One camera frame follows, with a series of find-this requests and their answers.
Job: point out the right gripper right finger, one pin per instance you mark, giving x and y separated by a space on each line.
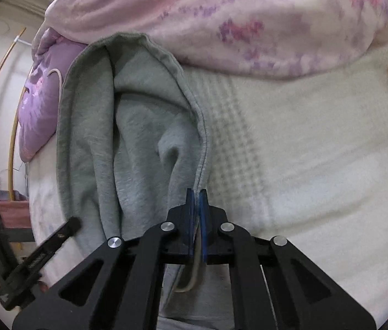
273 284

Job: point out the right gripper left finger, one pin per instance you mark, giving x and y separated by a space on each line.
119 285

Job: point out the grey hooded sweatshirt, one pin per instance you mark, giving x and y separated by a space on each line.
133 136

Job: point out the dark red bedside table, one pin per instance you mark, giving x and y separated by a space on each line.
16 217

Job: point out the white patterned bed sheet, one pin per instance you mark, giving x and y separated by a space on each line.
308 159

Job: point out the purple pillow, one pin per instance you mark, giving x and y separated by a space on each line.
38 108

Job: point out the pink floral quilt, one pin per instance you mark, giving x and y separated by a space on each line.
277 38

